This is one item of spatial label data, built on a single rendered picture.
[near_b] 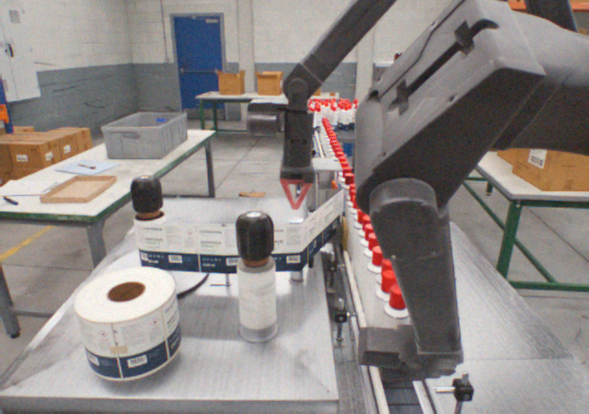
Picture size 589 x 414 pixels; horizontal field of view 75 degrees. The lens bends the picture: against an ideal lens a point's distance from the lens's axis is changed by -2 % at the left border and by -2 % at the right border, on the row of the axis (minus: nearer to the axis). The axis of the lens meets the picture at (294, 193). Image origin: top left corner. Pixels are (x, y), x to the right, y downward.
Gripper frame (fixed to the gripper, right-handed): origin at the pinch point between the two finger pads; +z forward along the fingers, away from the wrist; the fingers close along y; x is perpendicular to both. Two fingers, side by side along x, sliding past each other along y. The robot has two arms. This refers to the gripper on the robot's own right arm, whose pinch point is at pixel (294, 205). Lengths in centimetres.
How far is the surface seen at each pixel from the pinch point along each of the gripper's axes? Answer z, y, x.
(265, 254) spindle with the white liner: 9.8, 3.7, -5.9
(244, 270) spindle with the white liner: 13.7, 4.1, -10.3
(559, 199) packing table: 38, -116, 142
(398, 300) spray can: 11.8, 15.7, 19.3
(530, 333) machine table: 34, -3, 61
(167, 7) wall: -100, -796, -264
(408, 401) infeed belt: 30.8, 21.1, 22.6
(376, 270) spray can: 14.5, 0.7, 18.6
